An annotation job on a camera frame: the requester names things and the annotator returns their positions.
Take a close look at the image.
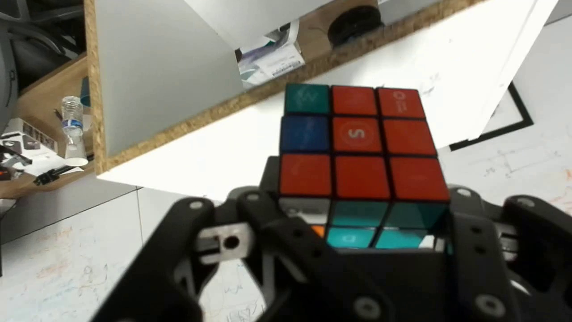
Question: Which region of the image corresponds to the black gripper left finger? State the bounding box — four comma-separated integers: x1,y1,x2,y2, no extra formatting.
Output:
92,184,337,322

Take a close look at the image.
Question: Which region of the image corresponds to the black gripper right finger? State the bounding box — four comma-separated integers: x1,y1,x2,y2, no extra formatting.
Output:
448,186,572,322

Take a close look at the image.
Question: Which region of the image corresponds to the multicoloured Rubik's cube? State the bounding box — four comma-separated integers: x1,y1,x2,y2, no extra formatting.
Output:
278,82,453,255

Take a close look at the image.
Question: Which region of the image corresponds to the white particleboard shelf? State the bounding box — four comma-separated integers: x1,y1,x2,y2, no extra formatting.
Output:
83,0,562,193

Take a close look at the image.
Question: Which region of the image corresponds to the black handheld tool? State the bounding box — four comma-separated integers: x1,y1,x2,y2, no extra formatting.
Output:
33,164,87,187

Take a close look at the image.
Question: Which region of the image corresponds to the clear plastic water bottle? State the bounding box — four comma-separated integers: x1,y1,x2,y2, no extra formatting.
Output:
58,94,92,159

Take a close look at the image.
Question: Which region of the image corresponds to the white printed booklet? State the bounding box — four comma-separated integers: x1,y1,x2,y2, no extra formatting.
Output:
235,19,308,87

